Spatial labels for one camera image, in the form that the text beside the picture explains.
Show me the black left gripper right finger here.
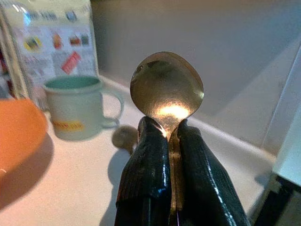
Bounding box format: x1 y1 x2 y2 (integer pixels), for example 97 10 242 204
175 119 251 226

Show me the golden metal spoon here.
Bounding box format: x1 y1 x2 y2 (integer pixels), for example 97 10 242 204
129 51 205 212

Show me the pale green mug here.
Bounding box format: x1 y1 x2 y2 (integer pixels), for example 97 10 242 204
43 75 125 142

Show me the small brown round object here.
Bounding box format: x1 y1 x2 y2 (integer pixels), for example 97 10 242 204
111 125 140 154

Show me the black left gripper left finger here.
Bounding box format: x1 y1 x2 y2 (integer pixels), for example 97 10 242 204
114 116 171 226

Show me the orange bowl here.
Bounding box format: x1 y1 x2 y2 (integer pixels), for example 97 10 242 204
0 98 49 175

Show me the white printed carton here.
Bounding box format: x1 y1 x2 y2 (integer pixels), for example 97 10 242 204
0 0 99 99

